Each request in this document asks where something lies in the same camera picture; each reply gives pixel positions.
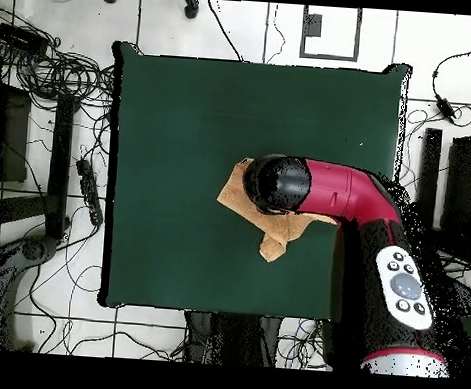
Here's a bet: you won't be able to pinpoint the black floor bar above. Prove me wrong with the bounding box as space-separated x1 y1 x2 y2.
42 93 78 241
415 126 445 230

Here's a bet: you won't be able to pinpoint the black rectangular box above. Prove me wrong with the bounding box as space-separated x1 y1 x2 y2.
0 22 51 56

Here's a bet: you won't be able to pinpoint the dark flat panel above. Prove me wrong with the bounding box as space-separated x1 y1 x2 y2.
437 130 471 264
0 85 34 185

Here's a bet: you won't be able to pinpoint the black stand column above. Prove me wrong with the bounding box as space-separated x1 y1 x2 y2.
181 309 284 370

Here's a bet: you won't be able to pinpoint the dark green table cloth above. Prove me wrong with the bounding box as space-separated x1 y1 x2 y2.
94 41 413 329

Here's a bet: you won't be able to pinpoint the grey square floor frame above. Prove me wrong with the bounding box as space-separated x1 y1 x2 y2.
298 4 363 63

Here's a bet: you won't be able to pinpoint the thin black floor cable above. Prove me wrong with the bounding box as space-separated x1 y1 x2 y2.
203 0 249 63

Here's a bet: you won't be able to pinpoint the black adapter cable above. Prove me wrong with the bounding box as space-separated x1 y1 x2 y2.
429 37 471 105

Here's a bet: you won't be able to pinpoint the tangled black cables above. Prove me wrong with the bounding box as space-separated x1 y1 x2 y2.
0 5 121 111

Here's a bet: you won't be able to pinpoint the small grey box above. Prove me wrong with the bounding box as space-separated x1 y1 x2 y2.
303 12 324 38

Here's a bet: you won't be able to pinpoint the black power adapter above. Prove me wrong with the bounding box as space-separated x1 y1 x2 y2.
433 94 459 122

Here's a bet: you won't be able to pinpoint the grey curved stand base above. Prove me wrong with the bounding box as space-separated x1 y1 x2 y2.
0 231 61 354

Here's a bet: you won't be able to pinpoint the tan terry towel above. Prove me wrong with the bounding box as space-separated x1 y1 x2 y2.
212 154 343 268

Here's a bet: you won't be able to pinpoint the black power strip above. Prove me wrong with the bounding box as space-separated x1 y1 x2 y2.
71 157 109 227

